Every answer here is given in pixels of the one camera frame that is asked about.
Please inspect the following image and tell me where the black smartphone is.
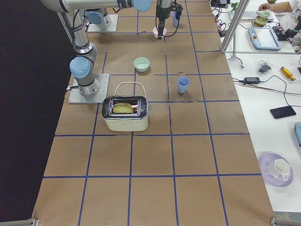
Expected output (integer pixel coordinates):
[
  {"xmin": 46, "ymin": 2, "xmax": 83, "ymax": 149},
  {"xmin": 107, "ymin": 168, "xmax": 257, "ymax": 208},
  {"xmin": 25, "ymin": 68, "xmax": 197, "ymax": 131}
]
[{"xmin": 270, "ymin": 105, "xmax": 296, "ymax": 119}]

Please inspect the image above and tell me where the blue teach pendant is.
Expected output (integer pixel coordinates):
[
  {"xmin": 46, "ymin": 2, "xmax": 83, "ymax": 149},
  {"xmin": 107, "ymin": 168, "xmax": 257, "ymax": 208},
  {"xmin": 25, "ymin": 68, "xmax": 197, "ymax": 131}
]
[{"xmin": 248, "ymin": 26, "xmax": 281, "ymax": 51}]

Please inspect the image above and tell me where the bread slice in toaster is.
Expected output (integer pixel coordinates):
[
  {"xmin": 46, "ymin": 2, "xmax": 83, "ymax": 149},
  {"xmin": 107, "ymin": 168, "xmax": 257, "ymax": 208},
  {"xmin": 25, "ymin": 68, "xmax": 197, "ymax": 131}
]
[{"xmin": 112, "ymin": 103, "xmax": 134, "ymax": 113}]

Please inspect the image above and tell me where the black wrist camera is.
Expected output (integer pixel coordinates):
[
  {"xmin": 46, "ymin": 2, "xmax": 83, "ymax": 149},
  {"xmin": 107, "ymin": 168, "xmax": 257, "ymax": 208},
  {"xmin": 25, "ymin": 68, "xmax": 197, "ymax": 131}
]
[{"xmin": 174, "ymin": 3, "xmax": 183, "ymax": 20}]

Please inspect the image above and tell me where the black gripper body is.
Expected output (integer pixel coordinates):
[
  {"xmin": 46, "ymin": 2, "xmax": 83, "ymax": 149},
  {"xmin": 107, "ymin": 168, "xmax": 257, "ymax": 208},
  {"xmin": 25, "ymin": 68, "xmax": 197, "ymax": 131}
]
[{"xmin": 156, "ymin": 6, "xmax": 171, "ymax": 23}]

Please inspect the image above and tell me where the white keyboard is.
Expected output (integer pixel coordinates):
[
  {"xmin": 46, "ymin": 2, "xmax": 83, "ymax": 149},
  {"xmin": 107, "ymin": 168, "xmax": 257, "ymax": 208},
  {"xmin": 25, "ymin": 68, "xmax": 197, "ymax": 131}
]
[{"xmin": 228, "ymin": 11, "xmax": 274, "ymax": 21}]

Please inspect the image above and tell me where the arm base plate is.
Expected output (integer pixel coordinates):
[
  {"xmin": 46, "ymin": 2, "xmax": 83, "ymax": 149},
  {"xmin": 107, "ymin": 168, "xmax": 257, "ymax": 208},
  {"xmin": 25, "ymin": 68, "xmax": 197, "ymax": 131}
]
[
  {"xmin": 87, "ymin": 14, "xmax": 118, "ymax": 33},
  {"xmin": 69, "ymin": 74, "xmax": 110, "ymax": 104}
]

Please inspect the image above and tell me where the green bowl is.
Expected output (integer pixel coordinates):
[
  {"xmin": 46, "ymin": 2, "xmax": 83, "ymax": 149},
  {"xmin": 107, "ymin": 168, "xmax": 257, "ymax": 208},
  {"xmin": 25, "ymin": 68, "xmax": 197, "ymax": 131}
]
[{"xmin": 134, "ymin": 57, "xmax": 150, "ymax": 72}]

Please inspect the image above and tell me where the black power adapter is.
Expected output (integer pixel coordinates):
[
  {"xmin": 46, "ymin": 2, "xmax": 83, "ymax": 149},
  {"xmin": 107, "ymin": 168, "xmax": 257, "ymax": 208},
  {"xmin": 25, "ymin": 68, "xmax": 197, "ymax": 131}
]
[{"xmin": 243, "ymin": 77, "xmax": 261, "ymax": 84}]

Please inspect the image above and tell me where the black cable bundle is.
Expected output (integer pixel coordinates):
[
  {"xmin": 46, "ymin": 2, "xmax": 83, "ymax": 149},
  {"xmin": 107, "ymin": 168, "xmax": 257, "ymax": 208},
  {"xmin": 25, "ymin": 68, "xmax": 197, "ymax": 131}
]
[{"xmin": 256, "ymin": 60, "xmax": 272, "ymax": 73}]

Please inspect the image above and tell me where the cream chrome toaster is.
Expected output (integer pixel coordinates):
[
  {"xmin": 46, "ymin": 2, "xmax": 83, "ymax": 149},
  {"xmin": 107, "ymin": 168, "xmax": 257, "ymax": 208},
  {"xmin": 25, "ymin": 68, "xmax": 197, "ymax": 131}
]
[{"xmin": 102, "ymin": 96, "xmax": 149, "ymax": 132}]

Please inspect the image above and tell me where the pink bowl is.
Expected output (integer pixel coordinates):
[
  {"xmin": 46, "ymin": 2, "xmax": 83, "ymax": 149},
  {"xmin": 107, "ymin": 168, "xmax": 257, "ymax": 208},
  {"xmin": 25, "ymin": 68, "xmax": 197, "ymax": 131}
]
[{"xmin": 152, "ymin": 27, "xmax": 167, "ymax": 39}]

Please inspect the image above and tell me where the gold metal cylinder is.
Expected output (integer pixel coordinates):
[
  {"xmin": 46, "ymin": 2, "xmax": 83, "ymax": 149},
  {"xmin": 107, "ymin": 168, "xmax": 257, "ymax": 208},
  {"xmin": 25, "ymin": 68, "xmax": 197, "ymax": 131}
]
[{"xmin": 280, "ymin": 66, "xmax": 296, "ymax": 81}]

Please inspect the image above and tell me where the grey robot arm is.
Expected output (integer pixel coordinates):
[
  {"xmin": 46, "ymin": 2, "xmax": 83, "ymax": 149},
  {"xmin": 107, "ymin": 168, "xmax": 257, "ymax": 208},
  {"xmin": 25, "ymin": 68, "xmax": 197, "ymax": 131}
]
[{"xmin": 42, "ymin": 0, "xmax": 152, "ymax": 97}]

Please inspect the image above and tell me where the person forearm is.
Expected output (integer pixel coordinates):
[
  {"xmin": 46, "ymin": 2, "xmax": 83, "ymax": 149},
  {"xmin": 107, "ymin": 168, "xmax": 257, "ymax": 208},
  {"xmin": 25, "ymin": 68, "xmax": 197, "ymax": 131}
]
[{"xmin": 258, "ymin": 2, "xmax": 293, "ymax": 13}]

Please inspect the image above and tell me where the white hexagonal cup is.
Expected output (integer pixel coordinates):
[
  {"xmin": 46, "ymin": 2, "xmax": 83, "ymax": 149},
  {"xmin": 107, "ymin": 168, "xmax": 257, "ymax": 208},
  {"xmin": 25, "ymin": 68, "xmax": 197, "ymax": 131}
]
[{"xmin": 273, "ymin": 159, "xmax": 290, "ymax": 181}]

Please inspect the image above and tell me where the aluminium frame post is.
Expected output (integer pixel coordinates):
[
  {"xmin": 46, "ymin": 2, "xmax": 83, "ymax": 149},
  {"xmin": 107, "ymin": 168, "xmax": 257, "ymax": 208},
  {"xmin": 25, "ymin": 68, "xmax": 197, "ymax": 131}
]
[{"xmin": 220, "ymin": 0, "xmax": 249, "ymax": 53}]

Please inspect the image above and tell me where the glass jar with lid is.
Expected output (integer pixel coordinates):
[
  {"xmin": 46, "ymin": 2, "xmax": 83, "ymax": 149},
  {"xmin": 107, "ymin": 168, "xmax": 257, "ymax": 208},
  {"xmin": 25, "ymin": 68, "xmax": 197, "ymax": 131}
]
[{"xmin": 252, "ymin": 10, "xmax": 270, "ymax": 27}]

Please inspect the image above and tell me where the blue cup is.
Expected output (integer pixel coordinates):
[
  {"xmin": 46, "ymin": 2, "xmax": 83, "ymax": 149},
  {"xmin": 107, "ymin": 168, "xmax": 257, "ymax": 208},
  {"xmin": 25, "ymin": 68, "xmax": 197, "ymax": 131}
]
[
  {"xmin": 172, "ymin": 12, "xmax": 181, "ymax": 27},
  {"xmin": 177, "ymin": 76, "xmax": 190, "ymax": 94}
]

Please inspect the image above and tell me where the white toaster power cord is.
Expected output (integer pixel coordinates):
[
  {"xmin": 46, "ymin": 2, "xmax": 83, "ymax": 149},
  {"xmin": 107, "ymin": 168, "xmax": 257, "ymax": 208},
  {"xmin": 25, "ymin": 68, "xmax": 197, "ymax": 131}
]
[{"xmin": 114, "ymin": 81, "xmax": 148, "ymax": 99}]

